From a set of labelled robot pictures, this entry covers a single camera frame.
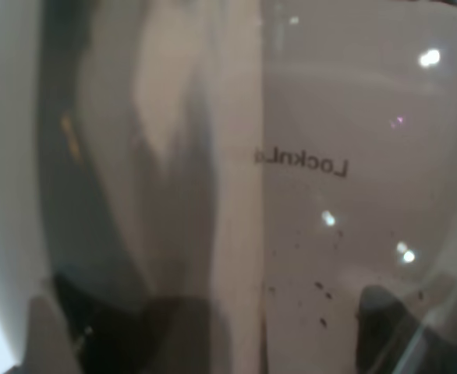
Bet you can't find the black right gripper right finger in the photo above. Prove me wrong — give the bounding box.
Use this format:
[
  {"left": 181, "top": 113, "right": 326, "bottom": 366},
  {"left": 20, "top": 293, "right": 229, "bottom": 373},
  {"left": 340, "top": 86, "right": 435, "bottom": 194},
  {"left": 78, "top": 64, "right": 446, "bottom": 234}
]
[{"left": 355, "top": 285, "right": 457, "bottom": 373}]

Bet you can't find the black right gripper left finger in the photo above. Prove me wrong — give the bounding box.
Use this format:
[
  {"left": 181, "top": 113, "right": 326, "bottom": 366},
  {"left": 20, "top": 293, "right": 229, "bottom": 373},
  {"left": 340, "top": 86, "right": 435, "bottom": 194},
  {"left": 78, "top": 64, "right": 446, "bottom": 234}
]
[{"left": 25, "top": 276, "right": 229, "bottom": 373}]

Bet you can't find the smoky transparent water bottle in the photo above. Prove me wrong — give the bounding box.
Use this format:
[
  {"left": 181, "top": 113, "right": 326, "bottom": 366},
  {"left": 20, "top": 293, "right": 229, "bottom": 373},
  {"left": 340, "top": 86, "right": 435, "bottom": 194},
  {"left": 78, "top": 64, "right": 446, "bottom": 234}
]
[{"left": 36, "top": 1, "right": 457, "bottom": 373}]

